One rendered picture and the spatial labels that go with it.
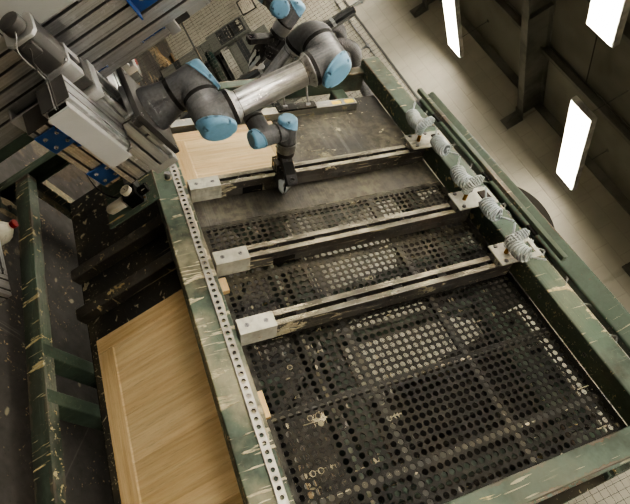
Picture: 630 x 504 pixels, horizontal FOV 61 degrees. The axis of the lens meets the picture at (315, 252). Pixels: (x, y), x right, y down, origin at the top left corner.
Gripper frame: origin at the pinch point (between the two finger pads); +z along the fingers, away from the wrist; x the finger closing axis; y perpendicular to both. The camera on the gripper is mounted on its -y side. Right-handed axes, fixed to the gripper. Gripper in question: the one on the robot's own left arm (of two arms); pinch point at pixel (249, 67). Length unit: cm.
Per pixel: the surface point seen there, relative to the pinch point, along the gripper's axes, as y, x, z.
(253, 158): 4.0, -32.3, 23.2
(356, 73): 71, 13, -14
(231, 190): -12, -50, 28
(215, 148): -6.8, -20.9, 31.5
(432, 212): 45, -90, -16
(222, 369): -45, -126, 34
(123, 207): -47, -44, 53
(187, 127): -12.6, -4.2, 36.3
